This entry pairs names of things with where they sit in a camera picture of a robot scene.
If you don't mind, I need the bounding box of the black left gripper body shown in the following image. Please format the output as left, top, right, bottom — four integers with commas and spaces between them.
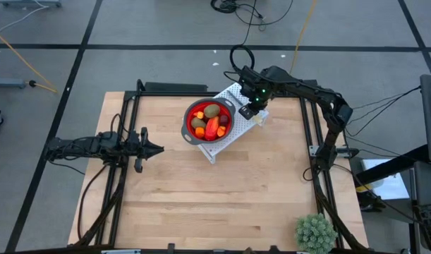
128, 126, 153, 174

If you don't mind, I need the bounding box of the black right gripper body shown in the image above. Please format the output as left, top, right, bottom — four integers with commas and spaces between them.
238, 65, 273, 121

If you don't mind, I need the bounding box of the red grey collapsible colander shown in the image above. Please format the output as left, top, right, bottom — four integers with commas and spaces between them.
181, 97, 236, 146

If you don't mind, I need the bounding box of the large red orange fruit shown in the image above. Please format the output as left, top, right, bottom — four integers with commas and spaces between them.
204, 116, 221, 142

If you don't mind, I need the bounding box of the white perforated metal stand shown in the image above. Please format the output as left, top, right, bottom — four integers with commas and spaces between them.
196, 81, 269, 164

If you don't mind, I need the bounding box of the silver metal bar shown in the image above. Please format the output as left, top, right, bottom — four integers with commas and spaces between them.
101, 248, 142, 254

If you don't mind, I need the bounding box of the grey metal base bar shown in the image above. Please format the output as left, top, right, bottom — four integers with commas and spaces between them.
0, 78, 28, 90
0, 0, 62, 9

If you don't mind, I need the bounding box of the pale green artificial plant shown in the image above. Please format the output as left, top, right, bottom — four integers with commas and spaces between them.
294, 212, 339, 254

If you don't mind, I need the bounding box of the black floor base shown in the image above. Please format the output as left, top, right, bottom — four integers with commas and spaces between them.
356, 190, 387, 213

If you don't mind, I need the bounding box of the white panel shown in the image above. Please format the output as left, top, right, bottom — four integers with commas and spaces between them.
361, 157, 411, 200

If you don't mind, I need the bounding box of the black desk bar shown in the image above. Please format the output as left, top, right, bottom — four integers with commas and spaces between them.
352, 143, 431, 186

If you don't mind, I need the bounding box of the black keyboard crate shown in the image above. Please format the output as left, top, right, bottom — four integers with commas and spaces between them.
411, 204, 431, 252

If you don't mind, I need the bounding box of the black coiled floor cable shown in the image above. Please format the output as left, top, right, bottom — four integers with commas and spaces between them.
229, 0, 262, 77

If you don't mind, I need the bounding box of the yellow floor cable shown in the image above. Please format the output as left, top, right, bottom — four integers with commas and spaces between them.
0, 26, 58, 95
288, 0, 317, 75

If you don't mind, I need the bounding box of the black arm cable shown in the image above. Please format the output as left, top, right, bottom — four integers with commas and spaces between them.
76, 164, 110, 244

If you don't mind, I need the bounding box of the black floor cable bundle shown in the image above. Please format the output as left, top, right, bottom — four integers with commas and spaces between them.
210, 0, 294, 28

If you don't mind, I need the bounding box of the thin black cable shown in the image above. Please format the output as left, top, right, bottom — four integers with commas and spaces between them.
345, 85, 421, 138

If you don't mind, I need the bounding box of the white floor cable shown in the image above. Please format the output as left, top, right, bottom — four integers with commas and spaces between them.
0, 0, 50, 35

